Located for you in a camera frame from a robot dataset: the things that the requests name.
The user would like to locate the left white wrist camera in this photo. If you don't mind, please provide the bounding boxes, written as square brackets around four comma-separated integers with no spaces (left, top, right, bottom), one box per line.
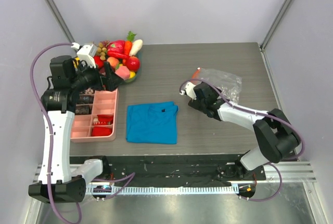
[71,43,97,68]

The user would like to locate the dark red apple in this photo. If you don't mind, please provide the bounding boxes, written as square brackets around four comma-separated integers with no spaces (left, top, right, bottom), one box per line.
[125,56,140,72]

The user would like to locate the red bell pepper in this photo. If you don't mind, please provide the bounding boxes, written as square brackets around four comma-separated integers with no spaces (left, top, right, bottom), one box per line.
[94,56,104,69]

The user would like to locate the clear zip top bag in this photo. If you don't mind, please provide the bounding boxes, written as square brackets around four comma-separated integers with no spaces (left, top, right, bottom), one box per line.
[192,68,242,104]

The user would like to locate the red cloth items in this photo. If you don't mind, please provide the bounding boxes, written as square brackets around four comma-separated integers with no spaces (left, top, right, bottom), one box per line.
[91,114,114,137]

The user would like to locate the pink dragon fruit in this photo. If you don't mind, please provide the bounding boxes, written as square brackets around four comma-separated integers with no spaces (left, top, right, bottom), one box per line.
[107,40,125,54]

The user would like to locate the teal fruit bowl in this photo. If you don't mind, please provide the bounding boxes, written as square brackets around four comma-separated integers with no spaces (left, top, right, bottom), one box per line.
[119,50,142,84]

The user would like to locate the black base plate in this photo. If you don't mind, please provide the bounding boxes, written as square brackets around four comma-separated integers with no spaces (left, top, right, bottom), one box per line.
[69,153,267,189]

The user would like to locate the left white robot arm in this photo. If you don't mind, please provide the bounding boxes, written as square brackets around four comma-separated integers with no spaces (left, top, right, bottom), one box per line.
[28,56,123,203]

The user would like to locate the pink peach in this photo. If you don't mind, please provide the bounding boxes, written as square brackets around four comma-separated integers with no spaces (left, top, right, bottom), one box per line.
[107,57,120,70]

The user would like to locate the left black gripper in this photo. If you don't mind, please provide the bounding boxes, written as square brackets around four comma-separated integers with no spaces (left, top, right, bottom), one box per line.
[70,59,123,93]

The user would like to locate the dark rolled socks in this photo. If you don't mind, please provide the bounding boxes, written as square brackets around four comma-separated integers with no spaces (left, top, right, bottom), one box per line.
[75,89,95,115]

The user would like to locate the red chili pepper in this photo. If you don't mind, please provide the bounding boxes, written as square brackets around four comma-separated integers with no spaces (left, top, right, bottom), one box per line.
[107,50,129,59]

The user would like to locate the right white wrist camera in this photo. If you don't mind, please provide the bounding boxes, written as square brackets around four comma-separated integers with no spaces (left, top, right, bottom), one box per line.
[180,82,196,100]

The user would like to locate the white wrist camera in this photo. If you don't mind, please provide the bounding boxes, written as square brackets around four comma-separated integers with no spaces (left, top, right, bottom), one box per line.
[71,43,97,68]
[180,82,196,100]

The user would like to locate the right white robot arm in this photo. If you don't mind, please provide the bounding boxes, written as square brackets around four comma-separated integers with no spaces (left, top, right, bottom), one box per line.
[182,82,301,180]

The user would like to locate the brown longan bunch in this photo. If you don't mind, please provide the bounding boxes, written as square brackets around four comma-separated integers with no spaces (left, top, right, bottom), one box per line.
[95,42,107,61]

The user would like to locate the pink divided organizer tray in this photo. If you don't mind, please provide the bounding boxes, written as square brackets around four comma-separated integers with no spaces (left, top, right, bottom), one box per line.
[71,89,119,143]

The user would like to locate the blue folded cloth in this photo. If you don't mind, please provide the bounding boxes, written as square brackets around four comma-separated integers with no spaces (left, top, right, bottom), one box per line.
[126,101,178,145]

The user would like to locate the white radish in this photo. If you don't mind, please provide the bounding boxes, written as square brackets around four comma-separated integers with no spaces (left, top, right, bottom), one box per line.
[129,39,143,56]

